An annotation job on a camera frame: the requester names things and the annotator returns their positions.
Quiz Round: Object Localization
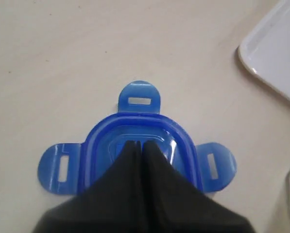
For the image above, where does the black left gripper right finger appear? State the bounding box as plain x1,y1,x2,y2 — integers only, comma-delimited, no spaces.
141,141,254,233

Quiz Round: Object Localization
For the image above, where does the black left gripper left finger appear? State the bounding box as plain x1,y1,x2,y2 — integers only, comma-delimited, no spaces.
33,141,145,233

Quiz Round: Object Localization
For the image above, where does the blue plastic lid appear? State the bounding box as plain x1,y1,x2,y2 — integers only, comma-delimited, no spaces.
37,81,237,195

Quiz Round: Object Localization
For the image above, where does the white rectangular plastic tray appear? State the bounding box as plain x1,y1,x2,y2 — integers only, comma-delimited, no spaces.
238,0,290,101

